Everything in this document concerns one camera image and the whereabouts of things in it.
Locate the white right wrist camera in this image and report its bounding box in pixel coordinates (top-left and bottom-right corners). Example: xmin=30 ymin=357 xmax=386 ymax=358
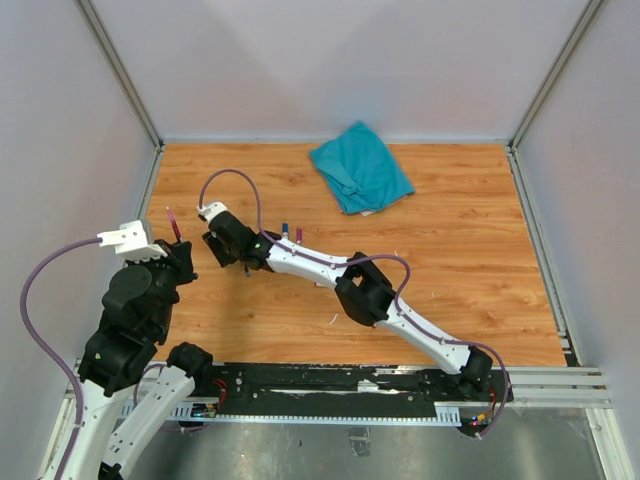
xmin=197 ymin=202 xmax=228 ymax=223

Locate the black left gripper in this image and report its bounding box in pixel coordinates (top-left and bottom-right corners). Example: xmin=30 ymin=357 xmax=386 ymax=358
xmin=126 ymin=236 xmax=199 ymax=334

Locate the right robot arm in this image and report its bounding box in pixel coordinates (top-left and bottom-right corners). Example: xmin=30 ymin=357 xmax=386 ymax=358
xmin=198 ymin=202 xmax=493 ymax=400

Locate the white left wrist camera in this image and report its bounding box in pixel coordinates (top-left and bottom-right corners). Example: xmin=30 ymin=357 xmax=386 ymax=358
xmin=97 ymin=220 xmax=167 ymax=263

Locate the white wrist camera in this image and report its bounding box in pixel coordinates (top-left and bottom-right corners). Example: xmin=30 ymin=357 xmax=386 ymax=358
xmin=197 ymin=202 xmax=228 ymax=223
xmin=97 ymin=220 xmax=167 ymax=263

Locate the pink translucent gel pen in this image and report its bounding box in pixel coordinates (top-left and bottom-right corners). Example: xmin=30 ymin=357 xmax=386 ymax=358
xmin=166 ymin=207 xmax=182 ymax=242

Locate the teal folded cloth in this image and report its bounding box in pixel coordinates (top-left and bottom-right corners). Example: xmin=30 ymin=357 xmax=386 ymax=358
xmin=310 ymin=121 xmax=415 ymax=215

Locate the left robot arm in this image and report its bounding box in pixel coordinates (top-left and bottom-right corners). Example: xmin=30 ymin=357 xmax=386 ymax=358
xmin=45 ymin=240 xmax=214 ymax=479

